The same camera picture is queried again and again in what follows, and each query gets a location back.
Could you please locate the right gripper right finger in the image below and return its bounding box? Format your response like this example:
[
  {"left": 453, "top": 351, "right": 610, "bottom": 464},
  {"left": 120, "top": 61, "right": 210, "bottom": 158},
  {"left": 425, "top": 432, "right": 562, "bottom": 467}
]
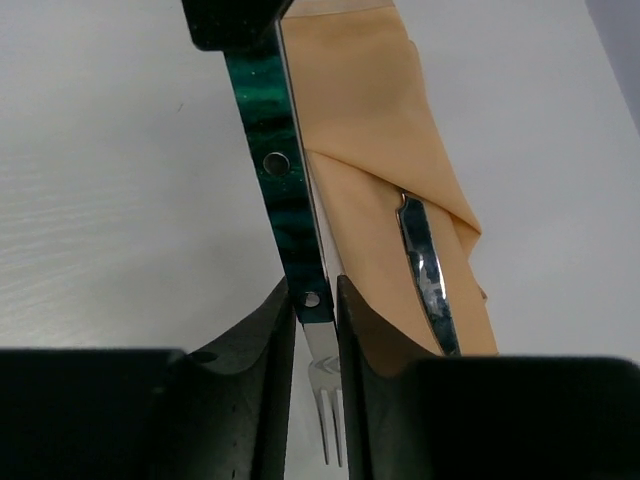
[{"left": 337, "top": 276, "right": 639, "bottom": 479}]

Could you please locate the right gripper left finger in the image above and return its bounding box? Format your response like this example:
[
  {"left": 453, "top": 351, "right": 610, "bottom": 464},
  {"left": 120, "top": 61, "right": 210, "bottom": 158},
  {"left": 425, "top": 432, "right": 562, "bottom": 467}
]
[{"left": 1, "top": 283, "right": 295, "bottom": 479}]

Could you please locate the green handled fork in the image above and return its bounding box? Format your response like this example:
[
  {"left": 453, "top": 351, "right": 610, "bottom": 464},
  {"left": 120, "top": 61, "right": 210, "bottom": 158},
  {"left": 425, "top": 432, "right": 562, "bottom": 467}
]
[{"left": 225, "top": 23, "right": 345, "bottom": 465}]

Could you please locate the beige satin napkin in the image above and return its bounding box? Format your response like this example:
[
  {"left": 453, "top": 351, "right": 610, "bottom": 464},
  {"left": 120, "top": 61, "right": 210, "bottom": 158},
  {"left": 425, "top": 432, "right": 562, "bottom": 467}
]
[{"left": 282, "top": 1, "right": 498, "bottom": 376}]

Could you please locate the green handled knife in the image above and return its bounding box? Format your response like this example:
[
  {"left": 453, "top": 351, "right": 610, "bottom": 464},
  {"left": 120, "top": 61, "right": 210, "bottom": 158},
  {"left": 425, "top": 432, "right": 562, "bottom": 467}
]
[{"left": 396, "top": 191, "right": 461, "bottom": 356}]

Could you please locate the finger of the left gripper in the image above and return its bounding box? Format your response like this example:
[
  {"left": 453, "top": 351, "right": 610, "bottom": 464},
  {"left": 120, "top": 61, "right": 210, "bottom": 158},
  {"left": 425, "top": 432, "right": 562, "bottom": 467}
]
[{"left": 182, "top": 0, "right": 293, "bottom": 52}]

